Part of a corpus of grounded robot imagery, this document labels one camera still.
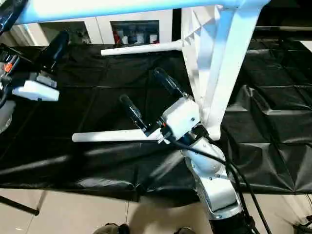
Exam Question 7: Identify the white plastic table leg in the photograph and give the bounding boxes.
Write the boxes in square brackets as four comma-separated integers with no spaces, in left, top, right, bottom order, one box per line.
[100,41,185,57]
[15,0,225,25]
[72,128,166,144]

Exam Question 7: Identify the white plastic table top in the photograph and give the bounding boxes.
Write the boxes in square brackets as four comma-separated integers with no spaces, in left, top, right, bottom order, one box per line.
[180,0,271,142]

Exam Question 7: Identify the black plastic mat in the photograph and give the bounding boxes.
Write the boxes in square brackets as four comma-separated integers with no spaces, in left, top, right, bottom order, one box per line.
[0,41,312,195]

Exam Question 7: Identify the white glass-door cabinet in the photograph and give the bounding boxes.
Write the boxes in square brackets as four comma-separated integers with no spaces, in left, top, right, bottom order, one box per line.
[29,17,174,45]

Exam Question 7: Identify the dark rounded robot foot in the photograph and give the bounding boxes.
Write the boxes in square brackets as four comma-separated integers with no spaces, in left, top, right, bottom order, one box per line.
[93,223,130,234]
[175,227,196,234]

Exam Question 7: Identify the black metal table frame leg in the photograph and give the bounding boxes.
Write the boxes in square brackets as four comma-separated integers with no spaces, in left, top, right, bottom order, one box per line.
[0,195,39,216]

